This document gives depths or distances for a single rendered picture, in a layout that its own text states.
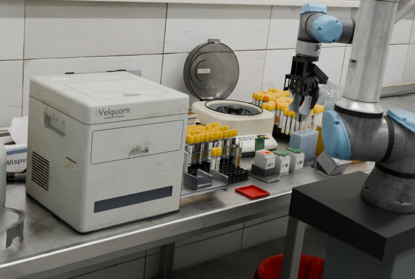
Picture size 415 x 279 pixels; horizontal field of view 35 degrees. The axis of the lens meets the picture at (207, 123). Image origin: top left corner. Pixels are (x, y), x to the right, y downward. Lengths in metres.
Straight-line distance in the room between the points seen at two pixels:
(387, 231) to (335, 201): 0.16
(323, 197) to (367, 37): 0.41
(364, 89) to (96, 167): 0.64
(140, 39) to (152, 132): 0.77
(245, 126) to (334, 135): 0.61
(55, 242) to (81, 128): 0.25
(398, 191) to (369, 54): 0.35
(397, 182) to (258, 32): 1.12
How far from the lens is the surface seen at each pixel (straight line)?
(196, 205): 1.68
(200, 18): 2.37
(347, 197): 1.69
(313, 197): 1.64
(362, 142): 1.58
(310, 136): 2.10
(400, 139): 1.62
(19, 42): 2.00
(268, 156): 1.91
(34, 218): 1.56
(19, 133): 1.90
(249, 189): 1.82
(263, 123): 2.16
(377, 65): 1.56
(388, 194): 1.66
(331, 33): 1.85
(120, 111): 1.43
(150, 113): 1.48
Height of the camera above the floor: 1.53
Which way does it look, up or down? 16 degrees down
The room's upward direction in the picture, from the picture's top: 6 degrees clockwise
